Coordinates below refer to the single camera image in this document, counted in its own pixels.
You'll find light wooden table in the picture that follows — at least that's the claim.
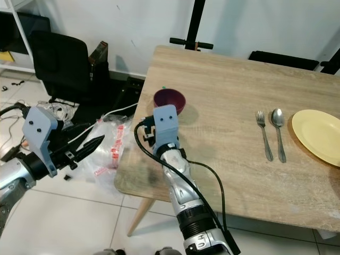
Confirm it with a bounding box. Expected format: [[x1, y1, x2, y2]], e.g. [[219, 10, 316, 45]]
[[114, 45, 340, 238]]

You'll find white shelf unit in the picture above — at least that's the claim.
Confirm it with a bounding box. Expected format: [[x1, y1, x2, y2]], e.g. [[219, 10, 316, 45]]
[[0, 0, 33, 74]]

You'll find flat black floor base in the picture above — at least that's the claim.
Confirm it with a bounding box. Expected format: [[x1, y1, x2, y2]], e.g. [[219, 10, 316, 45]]
[[248, 50, 320, 72]]

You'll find yellow plate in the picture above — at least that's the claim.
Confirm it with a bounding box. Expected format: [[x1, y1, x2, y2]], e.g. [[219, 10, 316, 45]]
[[291, 109, 340, 168]]

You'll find yellow box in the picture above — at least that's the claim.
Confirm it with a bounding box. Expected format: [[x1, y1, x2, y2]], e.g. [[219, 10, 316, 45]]
[[0, 50, 15, 63]]

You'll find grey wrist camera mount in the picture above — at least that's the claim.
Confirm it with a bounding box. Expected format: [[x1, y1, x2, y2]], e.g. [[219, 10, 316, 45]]
[[152, 104, 181, 156], [22, 106, 60, 177]]

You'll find black box under table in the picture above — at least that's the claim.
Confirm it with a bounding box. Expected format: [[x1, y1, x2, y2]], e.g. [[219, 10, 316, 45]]
[[110, 76, 145, 108]]

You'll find black stand pole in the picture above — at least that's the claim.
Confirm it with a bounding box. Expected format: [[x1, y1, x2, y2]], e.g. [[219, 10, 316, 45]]
[[168, 0, 215, 52]]

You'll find white floor cable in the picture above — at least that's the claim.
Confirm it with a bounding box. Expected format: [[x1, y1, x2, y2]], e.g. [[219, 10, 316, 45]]
[[93, 102, 139, 122]]

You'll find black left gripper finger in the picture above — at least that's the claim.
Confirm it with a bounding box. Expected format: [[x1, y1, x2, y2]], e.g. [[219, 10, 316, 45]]
[[71, 135, 105, 161], [66, 124, 94, 145]]

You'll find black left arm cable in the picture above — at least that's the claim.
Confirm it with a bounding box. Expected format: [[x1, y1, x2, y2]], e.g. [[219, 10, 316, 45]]
[[0, 102, 33, 118]]

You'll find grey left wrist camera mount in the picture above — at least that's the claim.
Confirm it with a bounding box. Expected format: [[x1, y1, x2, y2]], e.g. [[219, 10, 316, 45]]
[[22, 106, 60, 177]]

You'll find silver metal fork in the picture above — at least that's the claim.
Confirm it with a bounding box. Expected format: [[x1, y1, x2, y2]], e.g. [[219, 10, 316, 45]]
[[255, 110, 274, 163]]

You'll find silver metal spoon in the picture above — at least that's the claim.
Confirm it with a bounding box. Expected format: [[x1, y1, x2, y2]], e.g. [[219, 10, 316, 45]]
[[270, 108, 288, 164]]

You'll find maroon bowl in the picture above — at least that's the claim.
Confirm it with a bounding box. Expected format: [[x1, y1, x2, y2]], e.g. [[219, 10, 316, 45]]
[[153, 88, 187, 114]]

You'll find black office chair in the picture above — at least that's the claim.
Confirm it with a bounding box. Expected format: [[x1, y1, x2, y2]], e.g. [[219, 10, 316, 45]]
[[29, 30, 103, 106]]

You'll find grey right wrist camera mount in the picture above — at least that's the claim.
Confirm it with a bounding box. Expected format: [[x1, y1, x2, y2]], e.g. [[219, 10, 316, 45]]
[[152, 104, 181, 156]]

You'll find clear plastic bag red print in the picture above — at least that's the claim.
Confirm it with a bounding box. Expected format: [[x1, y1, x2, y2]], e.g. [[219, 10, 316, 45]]
[[79, 113, 129, 180]]

